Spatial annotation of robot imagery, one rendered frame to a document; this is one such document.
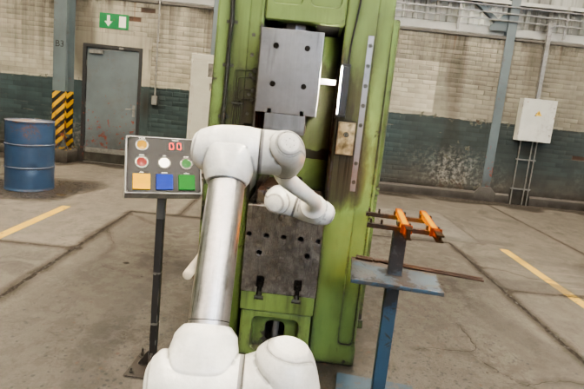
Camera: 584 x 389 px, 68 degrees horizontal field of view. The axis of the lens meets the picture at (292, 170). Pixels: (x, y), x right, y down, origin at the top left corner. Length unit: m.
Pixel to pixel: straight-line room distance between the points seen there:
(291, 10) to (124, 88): 6.53
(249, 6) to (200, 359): 1.75
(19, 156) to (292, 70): 4.73
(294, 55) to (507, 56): 7.02
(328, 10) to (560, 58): 7.35
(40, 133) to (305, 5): 4.60
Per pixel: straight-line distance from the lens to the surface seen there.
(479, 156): 8.76
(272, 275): 2.24
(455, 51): 8.57
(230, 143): 1.20
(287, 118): 2.14
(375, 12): 2.34
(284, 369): 1.03
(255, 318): 2.41
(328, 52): 2.63
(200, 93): 7.55
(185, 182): 2.08
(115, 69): 8.69
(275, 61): 2.15
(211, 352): 1.06
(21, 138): 6.32
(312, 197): 1.60
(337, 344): 2.63
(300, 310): 2.31
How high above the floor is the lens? 1.41
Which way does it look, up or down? 8 degrees down
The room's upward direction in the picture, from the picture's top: 6 degrees clockwise
